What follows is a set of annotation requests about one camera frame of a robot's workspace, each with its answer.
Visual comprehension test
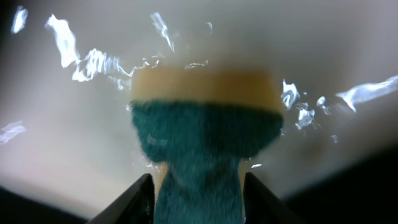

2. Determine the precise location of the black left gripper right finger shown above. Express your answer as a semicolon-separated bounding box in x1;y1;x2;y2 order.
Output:
243;172;305;224

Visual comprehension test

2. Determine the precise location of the dark metal soapy water pan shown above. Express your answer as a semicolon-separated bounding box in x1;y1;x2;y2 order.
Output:
1;0;397;218

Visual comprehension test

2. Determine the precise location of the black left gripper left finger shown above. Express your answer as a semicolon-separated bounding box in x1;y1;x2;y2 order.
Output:
87;174;155;224

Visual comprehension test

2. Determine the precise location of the yellow green scrubbing sponge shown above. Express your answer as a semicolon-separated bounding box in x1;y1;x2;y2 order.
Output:
131;67;283;223

